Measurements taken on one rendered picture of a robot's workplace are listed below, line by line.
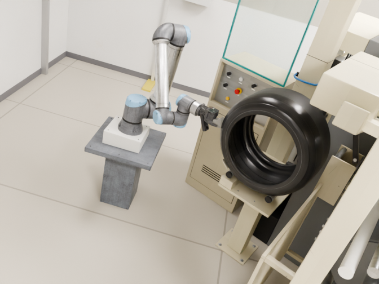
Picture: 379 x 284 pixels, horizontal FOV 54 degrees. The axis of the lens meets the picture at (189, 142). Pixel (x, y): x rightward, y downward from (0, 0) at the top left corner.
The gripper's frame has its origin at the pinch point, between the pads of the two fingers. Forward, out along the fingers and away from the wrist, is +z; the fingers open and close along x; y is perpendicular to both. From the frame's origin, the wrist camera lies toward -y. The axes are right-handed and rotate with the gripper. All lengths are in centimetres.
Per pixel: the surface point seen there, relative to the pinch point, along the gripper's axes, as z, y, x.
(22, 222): -97, -113, -74
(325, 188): 67, -14, 21
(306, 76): 27, 41, 28
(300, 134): 46, 26, -12
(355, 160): 73, 12, 22
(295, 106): 36, 36, -6
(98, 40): -288, -78, 162
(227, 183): 17.8, -28.2, -8.7
